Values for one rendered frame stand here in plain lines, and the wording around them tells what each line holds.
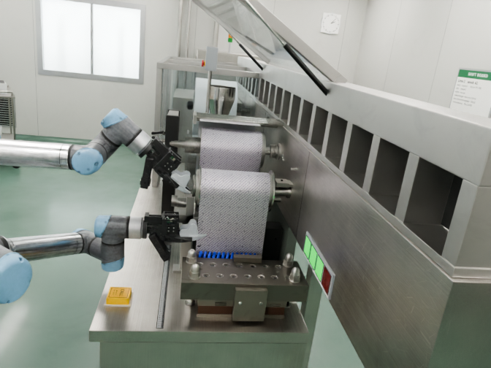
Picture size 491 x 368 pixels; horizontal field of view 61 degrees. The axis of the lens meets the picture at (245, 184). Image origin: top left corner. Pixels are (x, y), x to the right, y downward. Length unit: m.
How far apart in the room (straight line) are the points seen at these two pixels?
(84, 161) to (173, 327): 0.55
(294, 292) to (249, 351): 0.23
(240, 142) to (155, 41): 5.38
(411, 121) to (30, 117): 6.91
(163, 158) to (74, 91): 5.82
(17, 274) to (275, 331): 0.74
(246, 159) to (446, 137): 1.03
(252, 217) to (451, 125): 0.89
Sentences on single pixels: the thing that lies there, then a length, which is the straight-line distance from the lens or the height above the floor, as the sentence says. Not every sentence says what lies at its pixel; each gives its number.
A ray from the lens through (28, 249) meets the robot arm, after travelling 1.40.
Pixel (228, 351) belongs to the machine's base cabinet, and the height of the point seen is 0.83.
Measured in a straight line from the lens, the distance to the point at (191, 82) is 2.35.
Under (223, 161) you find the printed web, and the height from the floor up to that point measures 1.30.
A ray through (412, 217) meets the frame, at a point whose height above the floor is 1.47.
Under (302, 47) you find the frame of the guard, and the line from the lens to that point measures 1.20.
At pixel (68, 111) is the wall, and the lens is 7.21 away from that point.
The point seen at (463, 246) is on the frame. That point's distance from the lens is 0.66.
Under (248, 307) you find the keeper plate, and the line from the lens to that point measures 1.34.
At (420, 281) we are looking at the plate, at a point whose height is 1.40.
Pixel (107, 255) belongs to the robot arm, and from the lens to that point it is 1.46.
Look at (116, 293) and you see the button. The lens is 1.45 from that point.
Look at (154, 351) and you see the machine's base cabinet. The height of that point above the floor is 0.83.
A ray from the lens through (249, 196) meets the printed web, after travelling 1.40.
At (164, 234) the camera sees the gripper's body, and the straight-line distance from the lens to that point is 1.41.
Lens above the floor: 1.71
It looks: 18 degrees down
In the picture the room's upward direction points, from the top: 7 degrees clockwise
